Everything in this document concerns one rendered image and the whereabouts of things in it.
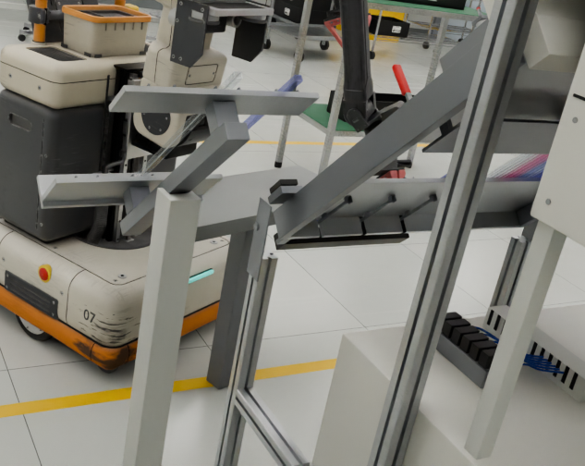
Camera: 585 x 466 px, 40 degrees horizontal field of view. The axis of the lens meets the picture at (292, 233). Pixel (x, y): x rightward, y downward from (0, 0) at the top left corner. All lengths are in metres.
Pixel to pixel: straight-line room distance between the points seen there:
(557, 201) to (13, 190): 1.71
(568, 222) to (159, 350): 0.81
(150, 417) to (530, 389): 0.72
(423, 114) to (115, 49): 1.31
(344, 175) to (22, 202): 1.21
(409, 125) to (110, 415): 1.25
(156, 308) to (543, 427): 0.70
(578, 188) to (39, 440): 1.49
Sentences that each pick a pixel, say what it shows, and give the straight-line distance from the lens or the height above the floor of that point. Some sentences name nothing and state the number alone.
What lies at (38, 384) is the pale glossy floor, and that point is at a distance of 2.32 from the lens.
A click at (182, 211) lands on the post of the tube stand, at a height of 0.80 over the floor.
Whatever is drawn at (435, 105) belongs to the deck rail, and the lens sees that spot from 1.26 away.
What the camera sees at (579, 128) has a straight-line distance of 1.06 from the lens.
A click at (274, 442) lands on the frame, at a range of 1.69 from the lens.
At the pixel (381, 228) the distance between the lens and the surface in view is 1.80.
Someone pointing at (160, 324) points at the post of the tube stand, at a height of 0.57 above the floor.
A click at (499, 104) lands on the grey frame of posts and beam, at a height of 1.12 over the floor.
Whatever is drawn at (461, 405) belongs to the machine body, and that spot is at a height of 0.62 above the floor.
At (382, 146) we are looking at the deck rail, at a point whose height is 0.97.
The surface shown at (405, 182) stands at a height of 0.85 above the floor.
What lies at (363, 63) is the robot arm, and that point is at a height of 1.01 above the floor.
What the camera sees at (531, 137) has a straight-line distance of 1.46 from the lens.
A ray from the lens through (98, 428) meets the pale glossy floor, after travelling 2.18.
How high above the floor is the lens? 1.33
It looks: 23 degrees down
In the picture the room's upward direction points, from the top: 11 degrees clockwise
